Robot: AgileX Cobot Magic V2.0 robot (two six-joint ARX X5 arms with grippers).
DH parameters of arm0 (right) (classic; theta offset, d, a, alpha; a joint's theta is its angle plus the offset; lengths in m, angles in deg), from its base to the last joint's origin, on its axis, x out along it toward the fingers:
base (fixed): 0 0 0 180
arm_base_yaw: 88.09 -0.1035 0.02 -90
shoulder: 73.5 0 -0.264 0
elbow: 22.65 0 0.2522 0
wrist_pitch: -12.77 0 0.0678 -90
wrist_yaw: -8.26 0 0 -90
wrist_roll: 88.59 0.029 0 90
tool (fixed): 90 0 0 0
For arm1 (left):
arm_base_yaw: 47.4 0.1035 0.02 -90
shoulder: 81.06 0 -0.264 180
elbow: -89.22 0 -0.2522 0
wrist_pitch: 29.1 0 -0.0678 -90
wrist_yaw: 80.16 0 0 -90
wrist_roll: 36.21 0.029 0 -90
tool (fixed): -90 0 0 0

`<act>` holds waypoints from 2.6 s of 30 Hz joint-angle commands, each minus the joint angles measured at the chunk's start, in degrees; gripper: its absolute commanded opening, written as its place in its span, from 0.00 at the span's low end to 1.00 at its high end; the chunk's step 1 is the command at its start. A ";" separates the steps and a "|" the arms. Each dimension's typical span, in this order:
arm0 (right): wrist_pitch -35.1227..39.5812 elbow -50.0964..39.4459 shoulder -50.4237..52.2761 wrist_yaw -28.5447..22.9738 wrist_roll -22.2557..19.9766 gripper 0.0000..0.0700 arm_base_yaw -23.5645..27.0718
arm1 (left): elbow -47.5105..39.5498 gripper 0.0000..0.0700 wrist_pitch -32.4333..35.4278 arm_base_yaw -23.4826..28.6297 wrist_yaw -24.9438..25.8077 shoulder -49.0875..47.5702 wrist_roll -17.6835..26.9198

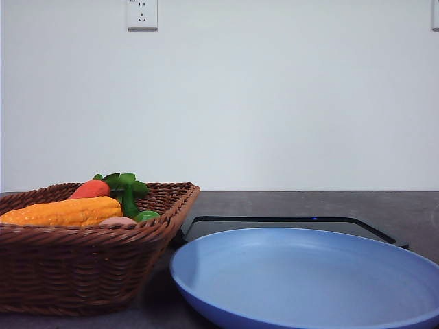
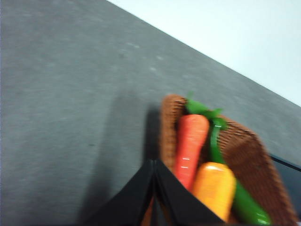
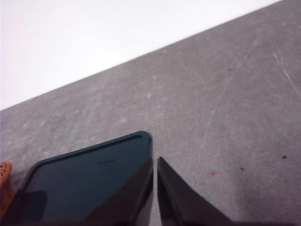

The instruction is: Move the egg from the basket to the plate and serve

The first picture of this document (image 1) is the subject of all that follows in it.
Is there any black serving tray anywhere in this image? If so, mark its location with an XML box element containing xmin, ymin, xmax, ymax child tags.
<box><xmin>173</xmin><ymin>216</ymin><xmax>410</xmax><ymax>251</ymax></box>

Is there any orange toy corn cob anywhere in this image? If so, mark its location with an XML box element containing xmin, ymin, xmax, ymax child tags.
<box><xmin>1</xmin><ymin>197</ymin><xmax>123</xmax><ymax>226</ymax></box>

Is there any orange toy carrot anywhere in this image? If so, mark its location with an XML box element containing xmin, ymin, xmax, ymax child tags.
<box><xmin>70</xmin><ymin>180</ymin><xmax>110</xmax><ymax>199</ymax></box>

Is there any white wall switch plate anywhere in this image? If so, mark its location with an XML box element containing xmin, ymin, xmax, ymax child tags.
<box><xmin>431</xmin><ymin>0</ymin><xmax>439</xmax><ymax>32</ymax></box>

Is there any brown egg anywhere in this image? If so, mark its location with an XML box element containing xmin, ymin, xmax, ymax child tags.
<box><xmin>99</xmin><ymin>217</ymin><xmax>138</xmax><ymax>226</ymax></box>

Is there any green leafy toy vegetable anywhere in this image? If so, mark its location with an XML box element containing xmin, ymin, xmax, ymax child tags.
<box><xmin>93</xmin><ymin>173</ymin><xmax>149</xmax><ymax>218</ymax></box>

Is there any white wall socket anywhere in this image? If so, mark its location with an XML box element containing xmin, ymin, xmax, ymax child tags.
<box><xmin>126</xmin><ymin>0</ymin><xmax>158</xmax><ymax>32</ymax></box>

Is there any blue plate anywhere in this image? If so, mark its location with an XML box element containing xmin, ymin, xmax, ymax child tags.
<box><xmin>169</xmin><ymin>228</ymin><xmax>439</xmax><ymax>329</ymax></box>

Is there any green toy pepper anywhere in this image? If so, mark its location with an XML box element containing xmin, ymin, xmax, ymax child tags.
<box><xmin>134</xmin><ymin>210</ymin><xmax>161</xmax><ymax>221</ymax></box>

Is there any brown wicker basket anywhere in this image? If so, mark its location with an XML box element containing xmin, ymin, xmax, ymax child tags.
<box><xmin>0</xmin><ymin>182</ymin><xmax>201</xmax><ymax>317</ymax></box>

